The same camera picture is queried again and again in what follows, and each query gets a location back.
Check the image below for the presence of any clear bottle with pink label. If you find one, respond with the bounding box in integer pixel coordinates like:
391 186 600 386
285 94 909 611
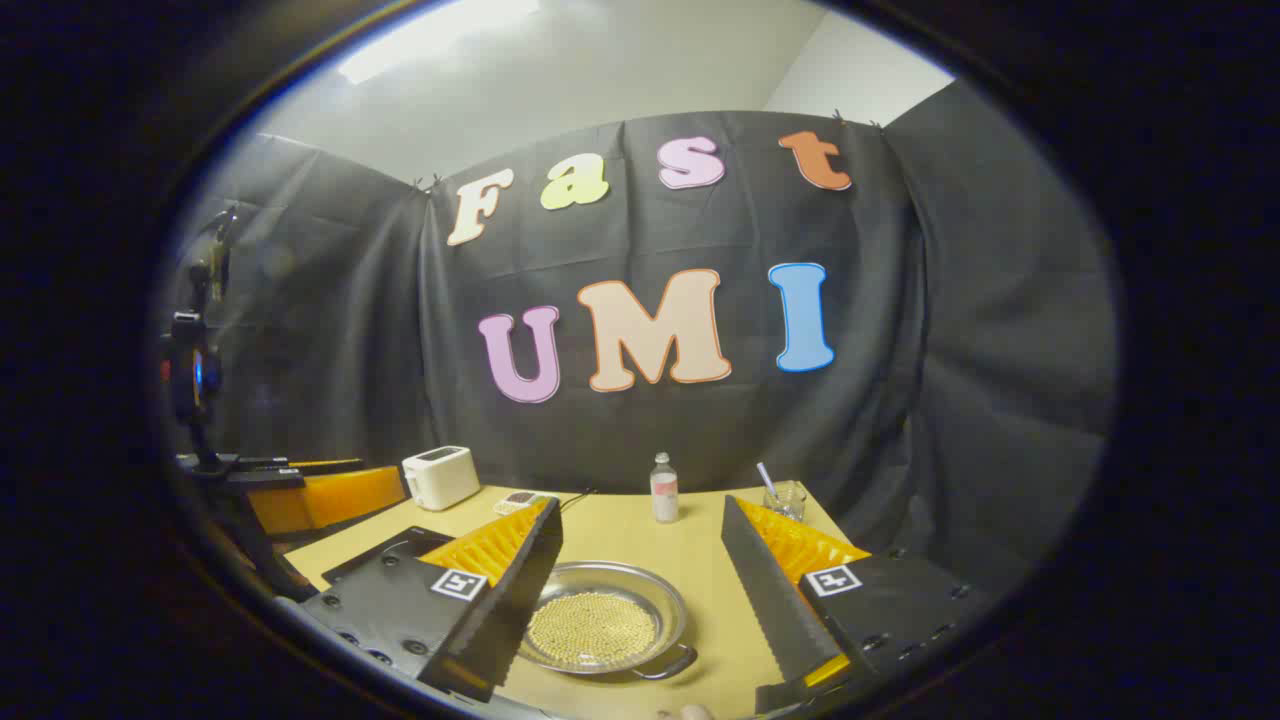
650 452 680 524

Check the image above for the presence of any white toaster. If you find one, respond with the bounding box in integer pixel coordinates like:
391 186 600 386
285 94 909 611
402 446 481 512

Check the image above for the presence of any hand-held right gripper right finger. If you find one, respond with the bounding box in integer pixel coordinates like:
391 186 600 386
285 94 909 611
720 494 991 714

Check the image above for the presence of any pile of yellow soybeans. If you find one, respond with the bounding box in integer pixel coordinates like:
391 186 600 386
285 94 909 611
527 592 658 668

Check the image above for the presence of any small wire basket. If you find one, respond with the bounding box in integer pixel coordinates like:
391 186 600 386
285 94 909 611
763 480 807 523

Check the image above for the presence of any steel pot with black handles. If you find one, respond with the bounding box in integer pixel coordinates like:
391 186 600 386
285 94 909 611
518 560 699 682

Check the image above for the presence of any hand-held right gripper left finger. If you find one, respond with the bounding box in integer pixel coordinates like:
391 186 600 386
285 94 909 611
300 497 564 704

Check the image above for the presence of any black induction cooktop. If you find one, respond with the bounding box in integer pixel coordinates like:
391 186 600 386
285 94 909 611
320 527 456 587

